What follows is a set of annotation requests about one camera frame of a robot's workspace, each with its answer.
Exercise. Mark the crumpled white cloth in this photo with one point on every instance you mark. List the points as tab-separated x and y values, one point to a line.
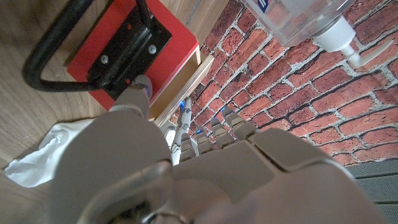
40	158

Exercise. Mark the clear hand sanitizer pump bottle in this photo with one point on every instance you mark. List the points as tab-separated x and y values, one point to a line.
298	21

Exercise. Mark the wooden drawer with red front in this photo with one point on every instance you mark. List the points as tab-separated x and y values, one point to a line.
174	40

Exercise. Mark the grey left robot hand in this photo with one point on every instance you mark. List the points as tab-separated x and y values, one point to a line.
233	180

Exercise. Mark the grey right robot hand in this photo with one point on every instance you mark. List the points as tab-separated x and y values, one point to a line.
186	118

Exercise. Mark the grey perforated wall panel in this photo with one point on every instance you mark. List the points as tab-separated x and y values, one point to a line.
379	186

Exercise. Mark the wooden box with slot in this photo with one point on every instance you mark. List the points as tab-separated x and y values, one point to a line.
186	90

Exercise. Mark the grey tape line on table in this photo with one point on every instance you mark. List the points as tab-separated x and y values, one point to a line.
192	12

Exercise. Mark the red brick print backdrop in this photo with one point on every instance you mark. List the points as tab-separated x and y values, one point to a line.
311	99

